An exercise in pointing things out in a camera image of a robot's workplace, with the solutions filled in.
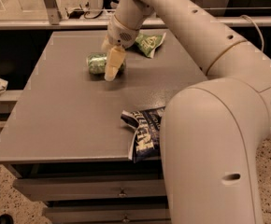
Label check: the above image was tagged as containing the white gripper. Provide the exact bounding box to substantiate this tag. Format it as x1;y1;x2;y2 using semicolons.
101;16;140;81

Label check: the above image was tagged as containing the green soda can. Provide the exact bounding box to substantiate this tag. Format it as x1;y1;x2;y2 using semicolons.
85;52;126;76

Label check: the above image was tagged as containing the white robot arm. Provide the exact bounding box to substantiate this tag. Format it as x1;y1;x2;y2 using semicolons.
103;0;271;224

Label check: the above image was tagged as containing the green chip bag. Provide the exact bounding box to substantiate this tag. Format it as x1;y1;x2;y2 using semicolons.
135;33;166;59

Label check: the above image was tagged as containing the grey drawer cabinet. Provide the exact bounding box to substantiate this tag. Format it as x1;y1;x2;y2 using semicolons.
0;28;208;224

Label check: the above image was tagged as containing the blue Kettle chip bag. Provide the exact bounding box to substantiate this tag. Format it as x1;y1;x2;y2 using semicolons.
121;107;164;163

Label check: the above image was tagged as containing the upper grey drawer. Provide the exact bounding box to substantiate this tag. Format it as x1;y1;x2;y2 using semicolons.
13;174;166;202

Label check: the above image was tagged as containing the grey drawer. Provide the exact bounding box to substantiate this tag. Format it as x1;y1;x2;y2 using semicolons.
13;174;166;202
43;203;171;224

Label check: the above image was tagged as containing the lower grey drawer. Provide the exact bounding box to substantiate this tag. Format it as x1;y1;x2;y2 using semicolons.
43;203;171;224

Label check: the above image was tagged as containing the black shoe tip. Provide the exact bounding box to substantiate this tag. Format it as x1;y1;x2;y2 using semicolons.
0;214;14;224

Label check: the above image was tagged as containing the metal railing frame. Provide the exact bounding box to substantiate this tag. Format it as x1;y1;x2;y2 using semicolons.
0;0;271;30

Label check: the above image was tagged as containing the white cable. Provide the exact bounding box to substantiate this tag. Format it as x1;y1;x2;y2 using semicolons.
240;14;265;53

